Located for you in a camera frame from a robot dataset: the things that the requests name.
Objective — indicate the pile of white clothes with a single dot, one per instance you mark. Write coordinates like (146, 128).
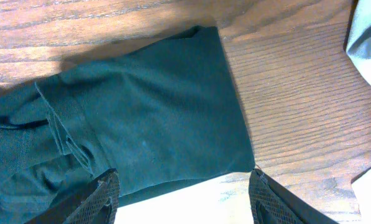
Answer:
(358, 50)

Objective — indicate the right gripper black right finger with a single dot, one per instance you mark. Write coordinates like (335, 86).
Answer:
(270, 203)

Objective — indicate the black t-shirt with logo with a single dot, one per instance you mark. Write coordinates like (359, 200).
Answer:
(164, 116)

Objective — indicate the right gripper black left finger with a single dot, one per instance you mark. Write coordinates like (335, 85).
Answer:
(95, 203)

